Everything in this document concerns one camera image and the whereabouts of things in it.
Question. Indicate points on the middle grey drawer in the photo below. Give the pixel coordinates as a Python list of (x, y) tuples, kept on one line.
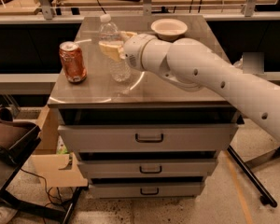
[(147, 168)]

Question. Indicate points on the top grey drawer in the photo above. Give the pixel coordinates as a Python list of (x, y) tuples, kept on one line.
[(163, 138)]

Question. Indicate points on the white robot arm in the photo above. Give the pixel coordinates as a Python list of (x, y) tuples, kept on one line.
[(187, 62)]

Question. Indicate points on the cardboard box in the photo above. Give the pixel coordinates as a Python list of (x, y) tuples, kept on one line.
[(60, 170)]

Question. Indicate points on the red coke can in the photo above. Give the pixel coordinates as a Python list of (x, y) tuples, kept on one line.
[(72, 61)]

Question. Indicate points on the grey drawer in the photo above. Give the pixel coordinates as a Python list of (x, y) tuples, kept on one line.
[(146, 190), (163, 138), (147, 168)]

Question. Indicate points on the dark brown chair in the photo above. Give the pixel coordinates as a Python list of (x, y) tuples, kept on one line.
[(18, 139)]

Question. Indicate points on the black stand leg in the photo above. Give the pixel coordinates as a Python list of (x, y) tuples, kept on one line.
[(265, 197)]

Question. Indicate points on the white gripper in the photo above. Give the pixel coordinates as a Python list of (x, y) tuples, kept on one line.
[(132, 50)]

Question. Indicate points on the bottom grey drawer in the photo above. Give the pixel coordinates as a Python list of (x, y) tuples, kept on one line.
[(146, 190)]

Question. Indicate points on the grey drawer cabinet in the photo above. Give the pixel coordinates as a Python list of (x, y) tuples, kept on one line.
[(146, 100)]

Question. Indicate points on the clear plastic water bottle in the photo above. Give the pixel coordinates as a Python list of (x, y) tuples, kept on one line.
[(109, 31)]

